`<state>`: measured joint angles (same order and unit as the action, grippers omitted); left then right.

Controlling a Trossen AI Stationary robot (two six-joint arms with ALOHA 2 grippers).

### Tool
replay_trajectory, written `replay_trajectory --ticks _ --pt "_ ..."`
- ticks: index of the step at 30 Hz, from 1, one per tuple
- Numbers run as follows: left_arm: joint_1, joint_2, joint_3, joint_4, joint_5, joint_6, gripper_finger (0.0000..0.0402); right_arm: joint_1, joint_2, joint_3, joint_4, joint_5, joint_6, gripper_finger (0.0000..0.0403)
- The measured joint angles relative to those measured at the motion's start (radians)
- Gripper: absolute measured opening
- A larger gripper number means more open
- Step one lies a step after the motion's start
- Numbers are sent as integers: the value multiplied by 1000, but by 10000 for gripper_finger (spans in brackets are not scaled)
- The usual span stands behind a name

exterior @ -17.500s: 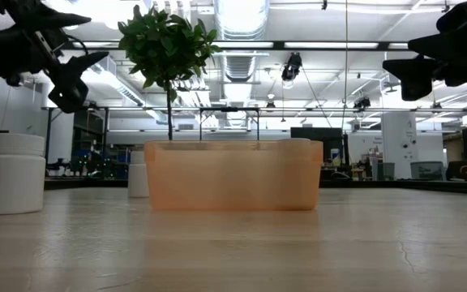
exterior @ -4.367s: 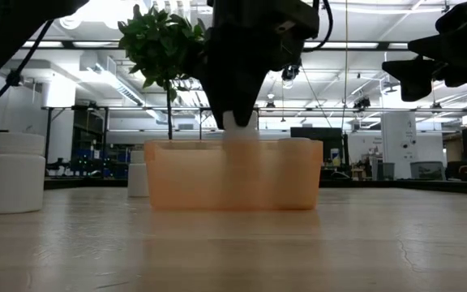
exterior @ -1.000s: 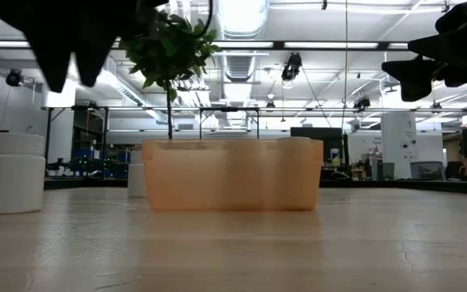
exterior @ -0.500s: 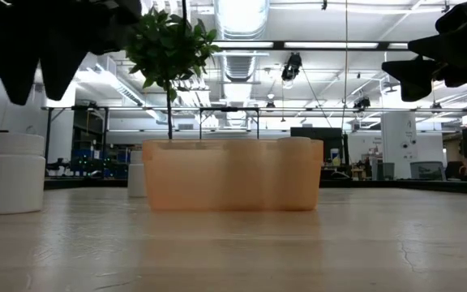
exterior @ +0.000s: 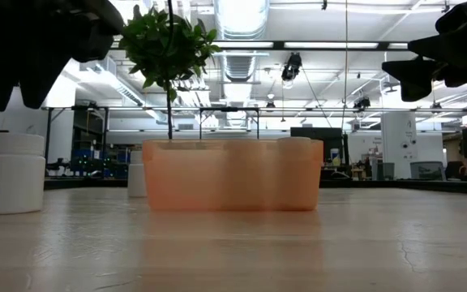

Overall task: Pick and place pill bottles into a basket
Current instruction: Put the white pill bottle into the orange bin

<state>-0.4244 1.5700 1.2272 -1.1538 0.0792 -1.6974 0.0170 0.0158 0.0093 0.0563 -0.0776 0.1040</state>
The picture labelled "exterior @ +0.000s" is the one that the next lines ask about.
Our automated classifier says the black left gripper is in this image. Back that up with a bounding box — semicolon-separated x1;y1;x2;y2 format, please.
0;0;125;113

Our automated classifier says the orange translucent plastic basket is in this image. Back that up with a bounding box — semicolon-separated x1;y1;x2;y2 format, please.
142;139;324;213

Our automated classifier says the white room pillar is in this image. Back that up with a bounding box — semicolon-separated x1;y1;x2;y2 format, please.
381;111;419;180

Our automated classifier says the green potted plant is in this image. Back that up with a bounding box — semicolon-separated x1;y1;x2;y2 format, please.
118;3;221;141

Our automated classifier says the black metal shelf frame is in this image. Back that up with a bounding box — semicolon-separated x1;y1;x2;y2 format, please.
41;105;109;179

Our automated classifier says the black aluminium rig frame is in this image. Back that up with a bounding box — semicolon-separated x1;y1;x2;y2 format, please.
0;178;467;195

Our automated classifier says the silver round ceiling duct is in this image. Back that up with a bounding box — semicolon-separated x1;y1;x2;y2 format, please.
212;0;271;82

